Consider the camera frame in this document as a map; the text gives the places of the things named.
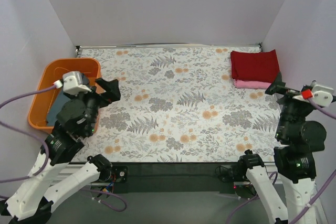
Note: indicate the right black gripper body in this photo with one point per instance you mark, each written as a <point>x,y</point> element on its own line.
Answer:
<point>284,95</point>

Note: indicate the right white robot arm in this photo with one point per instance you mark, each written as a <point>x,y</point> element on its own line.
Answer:
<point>299,139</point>

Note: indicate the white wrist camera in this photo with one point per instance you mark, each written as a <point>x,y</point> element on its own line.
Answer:
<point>320,94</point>
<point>72,83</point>

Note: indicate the floral table cloth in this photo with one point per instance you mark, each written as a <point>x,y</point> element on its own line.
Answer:
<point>179,104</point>

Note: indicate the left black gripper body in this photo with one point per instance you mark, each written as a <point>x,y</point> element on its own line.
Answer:
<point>102,94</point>

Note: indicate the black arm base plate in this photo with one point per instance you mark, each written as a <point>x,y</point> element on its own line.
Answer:
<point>181,177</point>

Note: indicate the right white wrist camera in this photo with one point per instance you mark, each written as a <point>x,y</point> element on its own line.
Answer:
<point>320,94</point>

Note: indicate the red t shirt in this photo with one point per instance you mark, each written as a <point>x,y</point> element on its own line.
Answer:
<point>260,66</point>

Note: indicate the folded pink t shirt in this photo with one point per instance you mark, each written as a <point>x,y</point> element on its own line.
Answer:
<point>251,84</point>

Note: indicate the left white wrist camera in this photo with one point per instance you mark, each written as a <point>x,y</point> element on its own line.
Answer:
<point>72,83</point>

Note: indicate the grey blue t shirt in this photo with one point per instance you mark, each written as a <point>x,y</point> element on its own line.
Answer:
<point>55,108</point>

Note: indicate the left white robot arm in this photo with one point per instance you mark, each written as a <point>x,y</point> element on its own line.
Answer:
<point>60,147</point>

